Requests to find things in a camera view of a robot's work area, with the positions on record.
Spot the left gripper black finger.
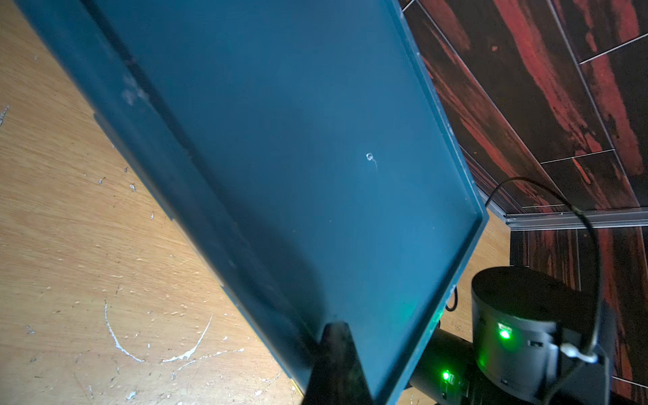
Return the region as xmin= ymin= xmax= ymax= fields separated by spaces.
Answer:
xmin=302 ymin=322 xmax=374 ymax=404

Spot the teal drawer cabinet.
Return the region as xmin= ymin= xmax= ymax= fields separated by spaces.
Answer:
xmin=19 ymin=1 xmax=487 ymax=404

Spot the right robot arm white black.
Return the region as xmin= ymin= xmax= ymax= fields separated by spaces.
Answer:
xmin=409 ymin=267 xmax=616 ymax=404

